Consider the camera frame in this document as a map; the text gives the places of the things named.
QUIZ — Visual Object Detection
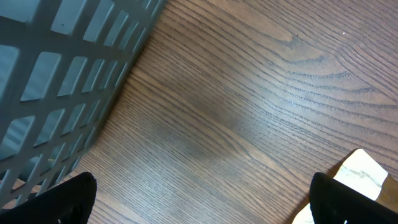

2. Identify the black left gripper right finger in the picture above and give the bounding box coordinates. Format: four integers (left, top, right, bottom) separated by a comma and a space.
309, 172, 397, 224

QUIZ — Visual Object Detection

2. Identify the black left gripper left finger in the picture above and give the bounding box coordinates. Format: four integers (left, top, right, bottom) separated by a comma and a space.
1, 172, 97, 224

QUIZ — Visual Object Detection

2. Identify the grey plastic mesh basket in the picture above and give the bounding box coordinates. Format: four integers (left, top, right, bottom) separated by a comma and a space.
1, 0, 165, 210

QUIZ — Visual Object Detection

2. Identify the brown snack bag red label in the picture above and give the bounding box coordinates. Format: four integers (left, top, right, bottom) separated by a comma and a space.
292, 149, 397, 224

